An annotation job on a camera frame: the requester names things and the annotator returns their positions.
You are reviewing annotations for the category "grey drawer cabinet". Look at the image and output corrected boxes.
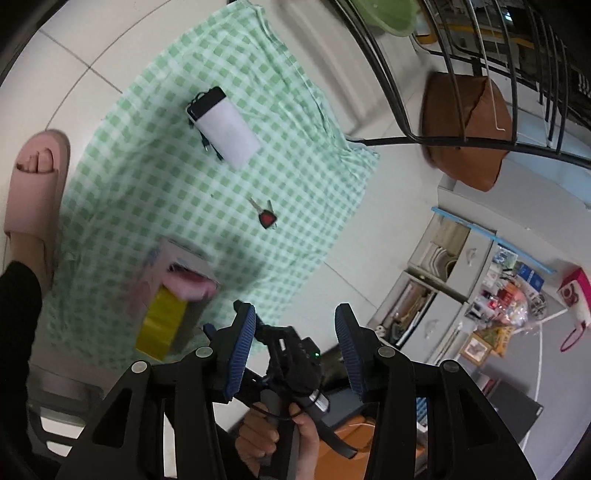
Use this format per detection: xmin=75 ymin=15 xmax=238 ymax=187
xmin=369 ymin=209 xmax=551 ymax=364

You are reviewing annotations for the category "wooden picture frame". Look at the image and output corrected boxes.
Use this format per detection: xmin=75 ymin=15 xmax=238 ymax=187
xmin=460 ymin=332 xmax=493 ymax=367

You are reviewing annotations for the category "green checkered cloth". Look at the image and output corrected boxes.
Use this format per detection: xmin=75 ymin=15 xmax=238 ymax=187
xmin=43 ymin=1 xmax=379 ymax=371

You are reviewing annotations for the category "red black car key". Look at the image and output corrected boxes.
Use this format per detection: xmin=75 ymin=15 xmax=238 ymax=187
xmin=249 ymin=198 xmax=277 ymax=229

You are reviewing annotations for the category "black metal rack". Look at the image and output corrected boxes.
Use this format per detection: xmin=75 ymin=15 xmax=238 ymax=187
xmin=331 ymin=1 xmax=590 ymax=169

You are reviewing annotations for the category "right hand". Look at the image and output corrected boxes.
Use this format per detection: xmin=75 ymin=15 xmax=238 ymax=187
xmin=235 ymin=402 xmax=320 ymax=480

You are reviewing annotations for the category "green plastic basin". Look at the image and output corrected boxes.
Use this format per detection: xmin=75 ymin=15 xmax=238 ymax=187
xmin=353 ymin=0 xmax=420 ymax=37

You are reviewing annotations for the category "yellow tape roll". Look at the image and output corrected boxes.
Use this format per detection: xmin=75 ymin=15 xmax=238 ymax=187
xmin=135 ymin=286 xmax=188 ymax=361

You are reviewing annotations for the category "pink slipper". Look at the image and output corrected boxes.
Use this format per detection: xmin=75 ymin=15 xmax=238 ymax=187
xmin=3 ymin=129 xmax=71 ymax=259

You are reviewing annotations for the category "pink storage box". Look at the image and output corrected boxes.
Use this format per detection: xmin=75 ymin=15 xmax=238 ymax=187
xmin=128 ymin=238 xmax=219 ymax=361

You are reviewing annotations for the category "white black power bank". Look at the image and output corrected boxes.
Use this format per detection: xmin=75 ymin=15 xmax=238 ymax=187
xmin=185 ymin=86 xmax=262 ymax=170

